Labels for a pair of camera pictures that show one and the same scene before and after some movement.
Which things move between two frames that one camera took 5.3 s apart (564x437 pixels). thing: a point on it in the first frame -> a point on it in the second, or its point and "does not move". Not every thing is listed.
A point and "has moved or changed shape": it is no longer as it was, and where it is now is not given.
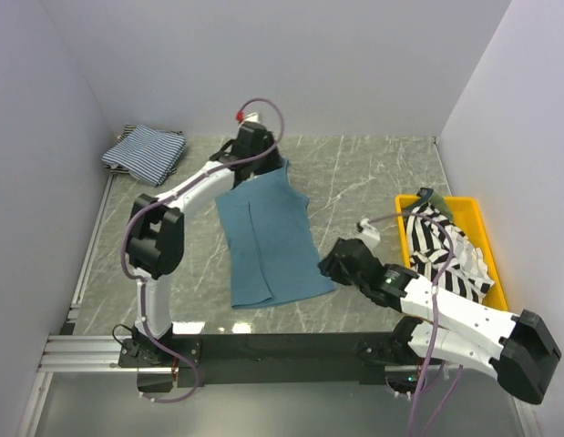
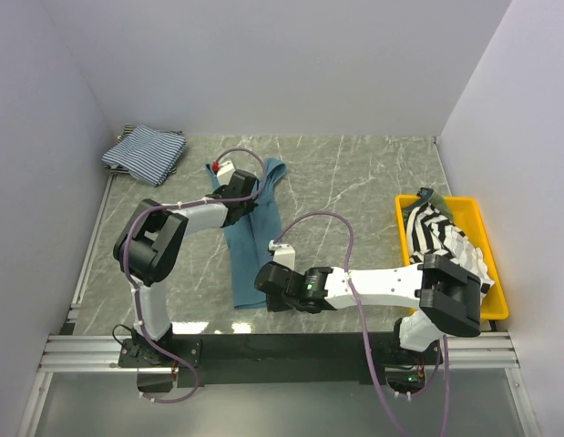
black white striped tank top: [468, 272] does not move
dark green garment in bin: [427, 195] does not move
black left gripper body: [270, 162] -> [248, 206]
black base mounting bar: [223, 360] does not move
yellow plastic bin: [466, 213] does not move
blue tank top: [271, 253] has moved or changed shape
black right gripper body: [334, 269] -> [282, 304]
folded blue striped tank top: [147, 155] does not move
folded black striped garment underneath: [126, 130] does not move
